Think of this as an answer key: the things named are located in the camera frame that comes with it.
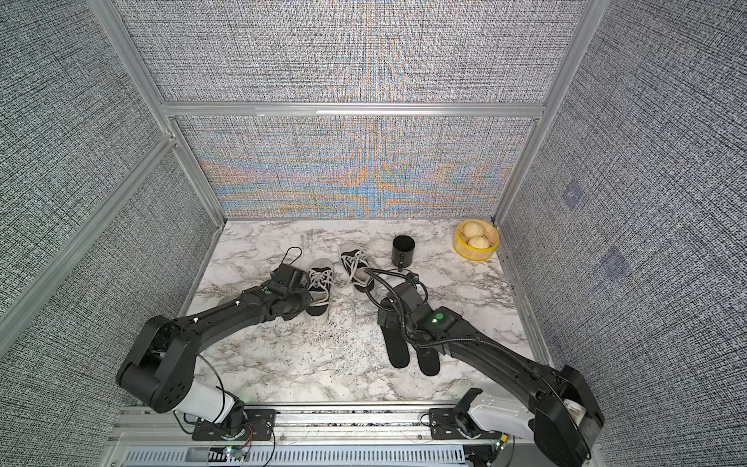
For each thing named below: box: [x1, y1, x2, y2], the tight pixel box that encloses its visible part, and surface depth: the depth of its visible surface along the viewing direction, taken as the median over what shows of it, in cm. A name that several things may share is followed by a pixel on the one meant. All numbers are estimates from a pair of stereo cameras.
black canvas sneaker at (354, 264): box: [340, 249, 376, 292], surface depth 97 cm
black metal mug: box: [391, 234, 416, 273], surface depth 102 cm
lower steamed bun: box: [467, 235, 492, 250], surface depth 106 cm
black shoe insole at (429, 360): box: [416, 346, 441, 377], surface depth 85 cm
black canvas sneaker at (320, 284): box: [305, 257, 335, 324], surface depth 92 cm
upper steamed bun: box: [462, 220, 485, 239], surface depth 112 cm
